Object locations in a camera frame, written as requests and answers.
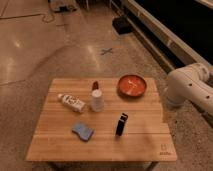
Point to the white paper cup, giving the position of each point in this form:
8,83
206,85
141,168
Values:
97,102

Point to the grey equipment on floor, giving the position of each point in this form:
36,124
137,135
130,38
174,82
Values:
61,6

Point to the white lying bottle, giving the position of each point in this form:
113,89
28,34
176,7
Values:
70,101

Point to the black eraser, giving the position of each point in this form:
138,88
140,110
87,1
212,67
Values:
121,124

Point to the wooden table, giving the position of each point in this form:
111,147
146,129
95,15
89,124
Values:
145,138

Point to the orange red bowl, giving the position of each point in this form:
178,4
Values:
131,86

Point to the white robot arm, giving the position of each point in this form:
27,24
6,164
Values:
190,83

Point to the black floor box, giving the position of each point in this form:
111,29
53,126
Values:
121,25

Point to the red brown small object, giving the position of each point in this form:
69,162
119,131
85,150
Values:
95,85

